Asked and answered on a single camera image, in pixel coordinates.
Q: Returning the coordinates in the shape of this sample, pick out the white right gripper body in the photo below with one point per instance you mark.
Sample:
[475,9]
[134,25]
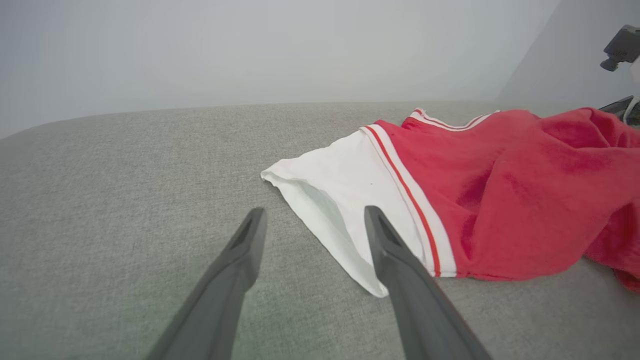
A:
[636,70]

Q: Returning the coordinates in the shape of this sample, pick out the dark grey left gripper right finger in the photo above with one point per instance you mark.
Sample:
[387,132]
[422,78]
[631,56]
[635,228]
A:
[420,310]

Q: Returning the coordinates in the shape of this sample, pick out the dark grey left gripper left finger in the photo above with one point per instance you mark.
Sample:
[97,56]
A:
[220,300]

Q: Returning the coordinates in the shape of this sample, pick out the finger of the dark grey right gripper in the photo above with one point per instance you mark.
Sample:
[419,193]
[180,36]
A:
[629,107]

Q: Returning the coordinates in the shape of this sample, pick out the red and white shirt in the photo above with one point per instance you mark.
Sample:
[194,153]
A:
[500,190]

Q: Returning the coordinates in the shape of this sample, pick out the grey partition panel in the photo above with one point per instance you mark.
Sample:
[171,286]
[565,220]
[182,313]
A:
[560,60]

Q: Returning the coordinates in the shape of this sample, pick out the grey fabric sofa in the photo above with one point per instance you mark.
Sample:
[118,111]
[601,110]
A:
[125,200]

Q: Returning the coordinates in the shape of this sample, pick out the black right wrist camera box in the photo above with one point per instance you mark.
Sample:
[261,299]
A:
[622,47]

